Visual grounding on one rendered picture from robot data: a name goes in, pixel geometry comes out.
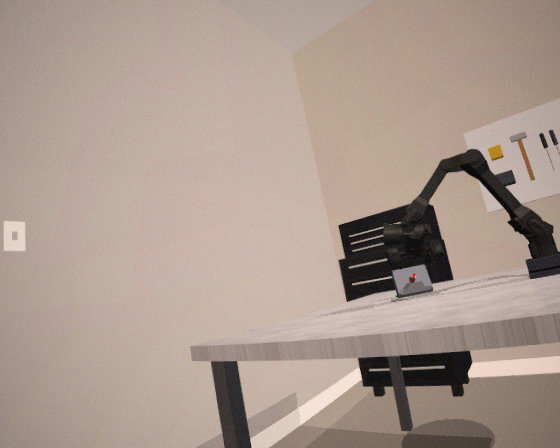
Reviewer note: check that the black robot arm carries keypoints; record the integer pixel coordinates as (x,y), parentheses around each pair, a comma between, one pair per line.
(522,219)

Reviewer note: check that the grey sloped panel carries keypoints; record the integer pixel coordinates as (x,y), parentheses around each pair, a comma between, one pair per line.
(404,287)

